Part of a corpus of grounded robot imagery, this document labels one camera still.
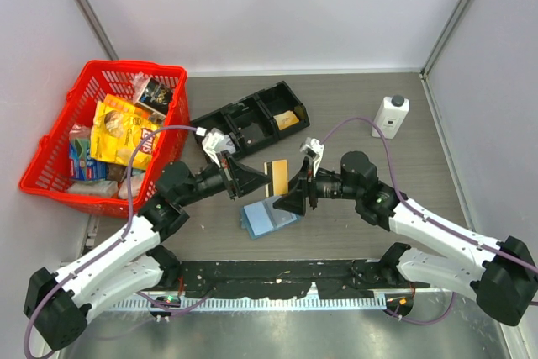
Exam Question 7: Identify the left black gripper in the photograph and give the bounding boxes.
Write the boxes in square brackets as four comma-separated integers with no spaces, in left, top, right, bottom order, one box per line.
[177,149,271,207]

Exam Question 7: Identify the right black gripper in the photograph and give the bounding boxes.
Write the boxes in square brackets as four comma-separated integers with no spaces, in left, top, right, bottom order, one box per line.
[274,156,362,215]

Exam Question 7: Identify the blue leather card holder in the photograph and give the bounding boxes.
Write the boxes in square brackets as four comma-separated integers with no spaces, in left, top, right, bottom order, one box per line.
[240,196,303,240]

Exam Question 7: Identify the gold card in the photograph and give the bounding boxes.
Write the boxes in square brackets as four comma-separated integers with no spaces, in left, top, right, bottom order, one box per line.
[273,110,300,131]

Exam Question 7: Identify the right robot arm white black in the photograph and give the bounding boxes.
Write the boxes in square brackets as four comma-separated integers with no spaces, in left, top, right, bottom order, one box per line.
[273,151,537,326]

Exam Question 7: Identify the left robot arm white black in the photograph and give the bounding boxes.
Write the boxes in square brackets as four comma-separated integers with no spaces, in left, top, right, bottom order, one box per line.
[24,152,270,351]

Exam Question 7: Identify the black three-compartment organizer tray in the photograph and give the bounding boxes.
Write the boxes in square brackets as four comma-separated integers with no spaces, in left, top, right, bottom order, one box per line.
[191,81,310,160]

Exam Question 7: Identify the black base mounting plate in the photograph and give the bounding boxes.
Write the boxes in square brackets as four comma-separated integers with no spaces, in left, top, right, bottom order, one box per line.
[143,259,429,300]

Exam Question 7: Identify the black snack box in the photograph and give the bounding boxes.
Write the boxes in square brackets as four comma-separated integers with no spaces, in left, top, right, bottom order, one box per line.
[133,77,173,120]

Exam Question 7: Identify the white bottle grey cap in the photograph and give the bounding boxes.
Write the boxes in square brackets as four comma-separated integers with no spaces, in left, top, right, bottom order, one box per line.
[373,95,410,140]

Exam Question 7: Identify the yellow Lays chips bag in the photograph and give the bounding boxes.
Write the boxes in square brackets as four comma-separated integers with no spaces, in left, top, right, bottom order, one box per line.
[89,93,161,166]

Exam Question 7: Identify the blue packaged item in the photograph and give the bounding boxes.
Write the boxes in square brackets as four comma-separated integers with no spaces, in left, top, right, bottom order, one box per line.
[69,138,107,182]

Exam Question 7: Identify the red plastic shopping basket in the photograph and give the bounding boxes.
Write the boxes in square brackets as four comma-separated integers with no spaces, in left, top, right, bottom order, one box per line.
[19,60,190,219]

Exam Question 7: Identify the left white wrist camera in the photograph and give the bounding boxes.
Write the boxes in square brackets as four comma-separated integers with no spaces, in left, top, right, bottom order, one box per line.
[195,127,236,166]

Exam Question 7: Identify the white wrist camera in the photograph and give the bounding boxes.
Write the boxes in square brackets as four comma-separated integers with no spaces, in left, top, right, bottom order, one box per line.
[195,127,236,166]
[299,137,324,177]

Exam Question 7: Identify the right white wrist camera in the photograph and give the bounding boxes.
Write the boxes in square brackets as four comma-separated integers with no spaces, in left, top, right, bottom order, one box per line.
[299,137,324,177]

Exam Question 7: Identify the aluminium rail frame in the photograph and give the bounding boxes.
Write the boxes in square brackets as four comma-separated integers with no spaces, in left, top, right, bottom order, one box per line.
[52,257,514,314]

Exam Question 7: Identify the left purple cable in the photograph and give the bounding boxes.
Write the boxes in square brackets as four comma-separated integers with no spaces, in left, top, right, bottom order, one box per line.
[23,124,207,358]

